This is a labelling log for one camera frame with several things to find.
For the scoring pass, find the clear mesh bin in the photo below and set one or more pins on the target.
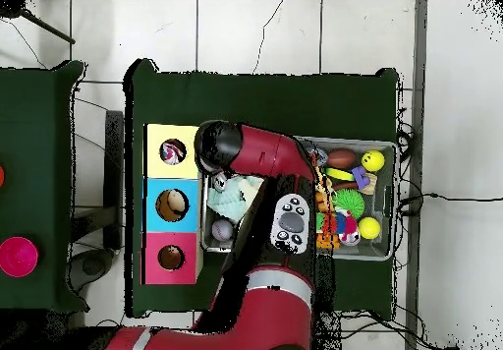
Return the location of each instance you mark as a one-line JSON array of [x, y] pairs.
[[385, 248]]

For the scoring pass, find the colourful polka dot cloth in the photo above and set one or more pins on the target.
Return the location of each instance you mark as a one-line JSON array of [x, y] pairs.
[[174, 152]]

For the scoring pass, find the red disc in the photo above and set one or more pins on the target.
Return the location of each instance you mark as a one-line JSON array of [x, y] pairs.
[[1, 176]]

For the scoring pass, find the plain yellow ball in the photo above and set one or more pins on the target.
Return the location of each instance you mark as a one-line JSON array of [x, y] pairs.
[[368, 228]]

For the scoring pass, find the pink disc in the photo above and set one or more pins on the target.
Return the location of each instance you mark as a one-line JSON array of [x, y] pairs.
[[17, 257]]

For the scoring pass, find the black tripod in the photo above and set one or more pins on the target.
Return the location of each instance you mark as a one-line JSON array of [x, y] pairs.
[[12, 9]]

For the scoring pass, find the multicolour fuzzy caterpillar toy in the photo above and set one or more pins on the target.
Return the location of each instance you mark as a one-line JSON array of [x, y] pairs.
[[339, 226]]

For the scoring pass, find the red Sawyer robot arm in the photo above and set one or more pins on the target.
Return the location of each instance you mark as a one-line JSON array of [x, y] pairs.
[[259, 153]]

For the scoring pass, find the small white ball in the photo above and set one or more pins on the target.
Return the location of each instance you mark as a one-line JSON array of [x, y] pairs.
[[222, 230]]

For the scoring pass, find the side table with green cloth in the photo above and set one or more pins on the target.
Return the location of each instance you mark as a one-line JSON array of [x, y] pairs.
[[39, 169]]

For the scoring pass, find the orange toy brick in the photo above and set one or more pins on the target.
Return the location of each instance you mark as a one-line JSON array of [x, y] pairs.
[[328, 242]]

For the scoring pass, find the brown toy football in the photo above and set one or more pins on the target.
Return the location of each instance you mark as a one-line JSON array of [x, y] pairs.
[[341, 158]]

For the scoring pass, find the silver can with closed top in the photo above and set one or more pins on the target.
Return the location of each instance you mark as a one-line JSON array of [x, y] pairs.
[[219, 182]]

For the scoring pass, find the mint green cloth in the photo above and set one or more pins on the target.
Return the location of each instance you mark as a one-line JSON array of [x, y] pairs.
[[232, 199]]

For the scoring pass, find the green spiky ball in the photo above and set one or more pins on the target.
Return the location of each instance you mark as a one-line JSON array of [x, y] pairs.
[[349, 203]]

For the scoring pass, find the wooden box with three holes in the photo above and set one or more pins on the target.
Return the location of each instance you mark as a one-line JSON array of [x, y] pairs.
[[156, 200]]

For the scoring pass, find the yellow smiley ball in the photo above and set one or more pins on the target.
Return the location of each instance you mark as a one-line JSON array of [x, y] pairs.
[[372, 160]]

